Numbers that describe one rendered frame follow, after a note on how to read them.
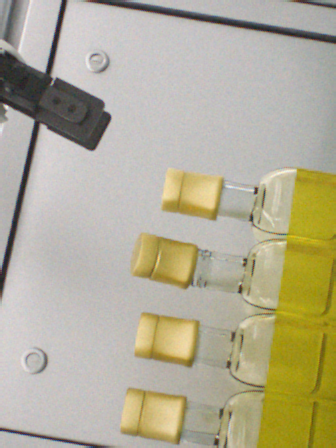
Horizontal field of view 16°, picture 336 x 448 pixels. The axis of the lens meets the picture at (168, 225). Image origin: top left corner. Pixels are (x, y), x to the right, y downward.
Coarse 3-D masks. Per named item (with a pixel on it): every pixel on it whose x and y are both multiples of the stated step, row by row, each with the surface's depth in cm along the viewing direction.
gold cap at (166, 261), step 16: (144, 240) 88; (160, 240) 89; (144, 256) 88; (160, 256) 88; (176, 256) 89; (192, 256) 89; (144, 272) 89; (160, 272) 89; (176, 272) 89; (192, 272) 89
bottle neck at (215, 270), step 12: (204, 252) 90; (216, 252) 90; (204, 264) 89; (216, 264) 89; (228, 264) 89; (240, 264) 89; (204, 276) 89; (216, 276) 89; (228, 276) 89; (240, 276) 89; (216, 288) 90; (228, 288) 89
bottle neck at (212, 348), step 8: (200, 328) 88; (208, 328) 88; (200, 336) 87; (208, 336) 87; (216, 336) 87; (224, 336) 87; (200, 344) 87; (208, 344) 87; (216, 344) 87; (224, 344) 87; (200, 352) 87; (208, 352) 87; (216, 352) 87; (224, 352) 87; (200, 360) 87; (208, 360) 87; (216, 360) 87; (224, 360) 87; (224, 368) 88
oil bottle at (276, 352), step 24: (240, 336) 87; (264, 336) 86; (288, 336) 86; (312, 336) 86; (240, 360) 86; (264, 360) 85; (288, 360) 85; (312, 360) 85; (240, 384) 87; (264, 384) 85; (288, 384) 85; (312, 384) 85
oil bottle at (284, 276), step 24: (288, 240) 88; (264, 264) 88; (288, 264) 88; (312, 264) 88; (240, 288) 89; (264, 288) 87; (288, 288) 87; (312, 288) 87; (264, 312) 88; (288, 312) 87; (312, 312) 87
